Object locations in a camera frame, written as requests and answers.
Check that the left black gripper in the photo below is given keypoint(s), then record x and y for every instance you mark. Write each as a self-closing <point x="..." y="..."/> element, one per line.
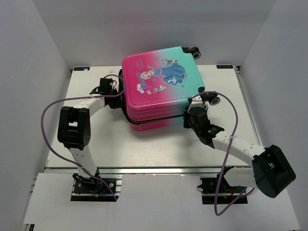
<point x="118" y="104"/>

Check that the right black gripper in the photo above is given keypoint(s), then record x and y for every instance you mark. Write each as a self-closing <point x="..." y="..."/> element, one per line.
<point x="186" y="123"/>

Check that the pink hard-shell suitcase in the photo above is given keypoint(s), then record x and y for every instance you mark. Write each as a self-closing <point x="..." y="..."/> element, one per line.
<point x="159" y="86"/>

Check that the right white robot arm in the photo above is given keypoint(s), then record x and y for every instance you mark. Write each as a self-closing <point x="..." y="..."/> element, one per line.
<point x="268" y="169"/>

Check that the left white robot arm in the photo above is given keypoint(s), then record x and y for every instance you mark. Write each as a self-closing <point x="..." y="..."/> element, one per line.
<point x="74" y="130"/>

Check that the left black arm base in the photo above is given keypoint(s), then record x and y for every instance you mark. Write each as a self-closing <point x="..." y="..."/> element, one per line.
<point x="87" y="189"/>

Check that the blue label sticker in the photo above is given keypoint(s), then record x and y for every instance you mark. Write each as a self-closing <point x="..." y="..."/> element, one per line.
<point x="224" y="66"/>
<point x="81" y="69"/>

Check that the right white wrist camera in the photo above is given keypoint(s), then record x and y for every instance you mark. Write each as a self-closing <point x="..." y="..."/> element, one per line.
<point x="196" y="102"/>

